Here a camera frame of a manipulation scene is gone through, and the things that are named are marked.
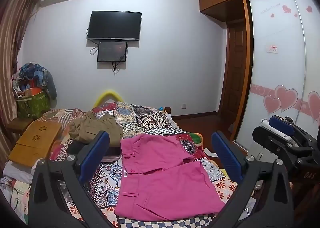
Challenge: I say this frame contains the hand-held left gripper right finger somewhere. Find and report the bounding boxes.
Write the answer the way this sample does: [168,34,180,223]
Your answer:
[210,130,294,228]

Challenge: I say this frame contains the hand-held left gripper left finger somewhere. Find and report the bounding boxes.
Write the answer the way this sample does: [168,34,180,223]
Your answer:
[28,130,113,228]

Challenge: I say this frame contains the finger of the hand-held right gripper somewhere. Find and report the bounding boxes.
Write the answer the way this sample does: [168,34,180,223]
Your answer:
[269,115,295,136]

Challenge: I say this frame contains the pink pants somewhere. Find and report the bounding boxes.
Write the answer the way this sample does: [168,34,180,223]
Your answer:
[114,133,225,221]

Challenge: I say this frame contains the khaki pants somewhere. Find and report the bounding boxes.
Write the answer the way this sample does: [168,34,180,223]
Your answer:
[68,112,123,147]

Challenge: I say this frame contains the mauve cloth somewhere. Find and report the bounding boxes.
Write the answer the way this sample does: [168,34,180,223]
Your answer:
[103,153,122,163]

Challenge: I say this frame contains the black cloth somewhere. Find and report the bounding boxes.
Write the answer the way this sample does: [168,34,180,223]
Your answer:
[65,140,87,155]

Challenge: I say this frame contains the orange floral bed sheet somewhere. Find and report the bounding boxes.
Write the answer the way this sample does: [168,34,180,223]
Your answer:
[214,175,238,195]

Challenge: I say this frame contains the bamboo lap tray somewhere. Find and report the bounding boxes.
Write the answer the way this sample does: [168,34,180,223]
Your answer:
[9,120,63,167]

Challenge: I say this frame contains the yellow hoop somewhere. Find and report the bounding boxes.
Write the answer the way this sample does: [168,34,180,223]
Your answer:
[93,90,125,109]

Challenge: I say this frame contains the brown wooden door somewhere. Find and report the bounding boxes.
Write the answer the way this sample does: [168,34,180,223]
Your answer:
[220,18,248,134]

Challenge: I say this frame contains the patchwork patterned blanket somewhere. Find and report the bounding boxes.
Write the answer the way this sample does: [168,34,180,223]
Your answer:
[47,101,239,228]

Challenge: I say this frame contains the white folded cloth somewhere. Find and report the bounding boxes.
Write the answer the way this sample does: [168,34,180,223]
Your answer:
[2,160,33,184]

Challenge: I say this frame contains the green patterned storage bag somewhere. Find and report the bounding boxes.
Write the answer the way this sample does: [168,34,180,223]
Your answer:
[16,91,52,120]

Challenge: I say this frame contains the wooden bedside stool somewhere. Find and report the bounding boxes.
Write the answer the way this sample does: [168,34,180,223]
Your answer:
[5,117,33,139]

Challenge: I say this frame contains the pile of mixed clothes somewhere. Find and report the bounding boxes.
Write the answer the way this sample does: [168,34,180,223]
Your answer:
[12,63,57,99]

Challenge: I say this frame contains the striped brown curtain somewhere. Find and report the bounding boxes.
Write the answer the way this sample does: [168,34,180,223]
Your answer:
[0,0,42,168]

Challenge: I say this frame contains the small black wall monitor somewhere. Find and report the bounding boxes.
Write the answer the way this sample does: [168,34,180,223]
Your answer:
[97,41,128,63]

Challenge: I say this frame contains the wall-mounted black television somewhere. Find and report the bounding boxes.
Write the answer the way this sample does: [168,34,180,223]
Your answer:
[87,11,142,42]

